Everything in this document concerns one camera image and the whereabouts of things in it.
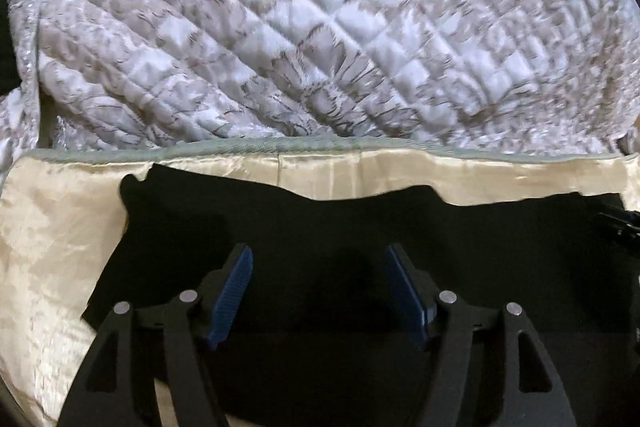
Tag black pants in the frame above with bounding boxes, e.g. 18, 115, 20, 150
80, 163, 640, 427

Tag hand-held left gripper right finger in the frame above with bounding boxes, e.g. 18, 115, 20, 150
384, 243, 581, 427

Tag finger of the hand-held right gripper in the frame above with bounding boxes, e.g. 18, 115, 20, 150
597, 202, 640, 253

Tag quilted floral blanket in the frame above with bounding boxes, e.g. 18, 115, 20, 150
0, 0, 640, 158

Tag golden satin blanket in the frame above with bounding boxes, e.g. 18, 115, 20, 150
0, 149, 628, 427

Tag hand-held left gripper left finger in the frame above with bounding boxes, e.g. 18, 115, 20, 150
59, 245, 254, 427

